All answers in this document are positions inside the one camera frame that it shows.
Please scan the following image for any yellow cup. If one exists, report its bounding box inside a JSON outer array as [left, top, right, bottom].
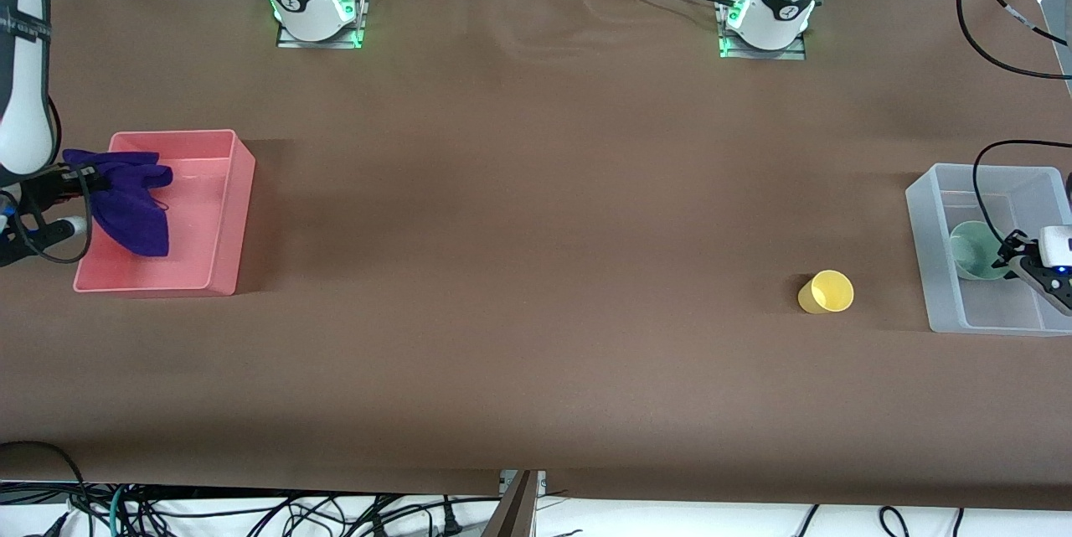
[[796, 269, 855, 316]]

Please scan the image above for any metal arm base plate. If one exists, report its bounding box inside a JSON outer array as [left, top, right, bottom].
[[276, 0, 368, 49], [717, 0, 808, 61]]

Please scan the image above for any brown table cover sheet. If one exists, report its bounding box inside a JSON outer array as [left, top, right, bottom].
[[0, 0, 1072, 513]]

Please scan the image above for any pink plastic bin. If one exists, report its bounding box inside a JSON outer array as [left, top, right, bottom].
[[73, 129, 257, 297]]

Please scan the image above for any green cup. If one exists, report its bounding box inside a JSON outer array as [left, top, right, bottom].
[[949, 220, 1017, 281]]

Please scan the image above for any grey table leg beam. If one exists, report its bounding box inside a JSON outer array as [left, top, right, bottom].
[[482, 470, 542, 537]]

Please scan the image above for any black floor cable loop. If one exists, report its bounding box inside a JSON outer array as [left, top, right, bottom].
[[0, 440, 90, 537]]

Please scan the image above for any purple cloth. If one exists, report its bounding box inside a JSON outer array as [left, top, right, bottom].
[[62, 148, 175, 259]]

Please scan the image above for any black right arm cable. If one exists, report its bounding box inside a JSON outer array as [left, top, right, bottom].
[[0, 93, 95, 263]]

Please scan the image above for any translucent white plastic bin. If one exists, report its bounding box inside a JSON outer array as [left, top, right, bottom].
[[905, 163, 1072, 338]]

